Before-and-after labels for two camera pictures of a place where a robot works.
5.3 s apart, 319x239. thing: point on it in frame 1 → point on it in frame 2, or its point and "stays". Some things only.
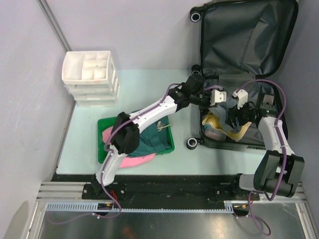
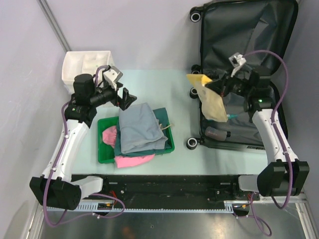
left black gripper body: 203,99 → 116,100
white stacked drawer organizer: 91,77 stays
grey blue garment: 221,111 → 139,129
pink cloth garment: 127,161 stays
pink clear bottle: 212,133 stays
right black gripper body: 244,115 → 236,85
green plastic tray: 103,157 stays
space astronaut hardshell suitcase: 244,45 stays
